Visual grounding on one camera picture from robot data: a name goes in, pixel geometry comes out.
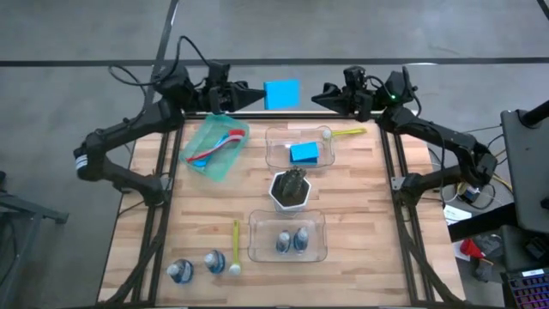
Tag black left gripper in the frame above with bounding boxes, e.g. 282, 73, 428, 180
195, 79, 267, 115

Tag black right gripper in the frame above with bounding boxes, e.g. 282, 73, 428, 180
310, 82, 380, 123

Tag yellow-green white-headed brush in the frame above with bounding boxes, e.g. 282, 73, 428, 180
228, 219, 243, 277
322, 127, 369, 141

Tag red white dish brush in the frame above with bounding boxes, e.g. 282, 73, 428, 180
185, 128, 247, 165

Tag blue long-handled brush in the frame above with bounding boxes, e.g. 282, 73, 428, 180
200, 132, 232, 168

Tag green transparent plastic tray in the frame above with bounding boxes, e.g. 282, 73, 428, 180
178, 112, 251, 184

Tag clear plastic bin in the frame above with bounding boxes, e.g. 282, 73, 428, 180
264, 124, 336, 170
247, 209, 329, 264

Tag green cactus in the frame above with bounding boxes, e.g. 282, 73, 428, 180
281, 166, 309, 199

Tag potted cactus in white pot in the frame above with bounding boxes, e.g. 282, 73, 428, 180
268, 170, 312, 215

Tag white paper sheet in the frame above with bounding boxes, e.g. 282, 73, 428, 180
443, 203, 474, 227

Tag small blue black device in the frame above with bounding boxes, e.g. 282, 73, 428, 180
456, 182, 484, 205

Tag red object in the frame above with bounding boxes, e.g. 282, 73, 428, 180
459, 238, 486, 260

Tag black pole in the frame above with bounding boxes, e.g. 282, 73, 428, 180
520, 100, 549, 129

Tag grey black bag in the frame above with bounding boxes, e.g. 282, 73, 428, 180
471, 233, 511, 284

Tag black chair base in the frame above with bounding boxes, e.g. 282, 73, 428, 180
0, 170, 69, 309

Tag backlit computer keyboard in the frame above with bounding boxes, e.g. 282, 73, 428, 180
500, 268, 549, 309

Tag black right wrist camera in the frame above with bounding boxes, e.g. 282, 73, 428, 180
343, 65, 367, 88

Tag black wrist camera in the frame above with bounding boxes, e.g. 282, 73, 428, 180
208, 60, 232, 83
343, 65, 367, 88

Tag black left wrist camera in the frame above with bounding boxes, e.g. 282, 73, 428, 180
208, 60, 232, 83

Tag black metal table frame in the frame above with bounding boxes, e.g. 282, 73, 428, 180
99, 101, 468, 309

